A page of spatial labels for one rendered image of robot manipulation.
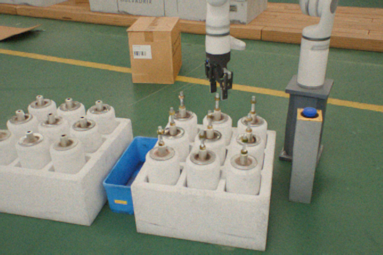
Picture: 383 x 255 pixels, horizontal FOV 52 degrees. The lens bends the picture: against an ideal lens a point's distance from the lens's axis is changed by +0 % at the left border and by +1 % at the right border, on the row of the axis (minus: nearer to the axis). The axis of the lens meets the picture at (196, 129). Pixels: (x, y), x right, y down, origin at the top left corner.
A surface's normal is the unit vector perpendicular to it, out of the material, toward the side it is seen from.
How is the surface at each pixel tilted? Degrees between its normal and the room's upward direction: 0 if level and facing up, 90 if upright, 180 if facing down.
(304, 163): 90
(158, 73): 89
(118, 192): 92
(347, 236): 0
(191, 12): 90
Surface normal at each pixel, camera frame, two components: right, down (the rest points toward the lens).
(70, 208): -0.24, 0.49
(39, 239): -0.03, -0.87
